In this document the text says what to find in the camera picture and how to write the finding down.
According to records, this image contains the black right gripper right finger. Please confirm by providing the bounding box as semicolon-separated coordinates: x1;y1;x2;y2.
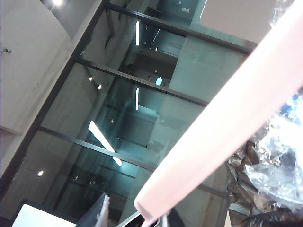
168;207;184;227

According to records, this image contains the white linear ceiling light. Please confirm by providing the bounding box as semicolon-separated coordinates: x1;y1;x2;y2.
88;120;123;166

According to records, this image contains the white round column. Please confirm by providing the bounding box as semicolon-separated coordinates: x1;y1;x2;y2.
0;0;71;135

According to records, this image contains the black plastic garbage bag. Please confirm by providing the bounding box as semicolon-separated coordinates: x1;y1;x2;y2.
224;139;303;227

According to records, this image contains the glass partition with black frame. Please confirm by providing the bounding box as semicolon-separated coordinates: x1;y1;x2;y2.
0;0;258;227

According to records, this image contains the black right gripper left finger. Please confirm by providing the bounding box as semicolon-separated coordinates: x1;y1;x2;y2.
77;192;111;227

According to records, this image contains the crumpled clear plastic wrap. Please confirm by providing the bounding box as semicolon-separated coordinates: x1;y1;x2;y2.
243;87;303;206

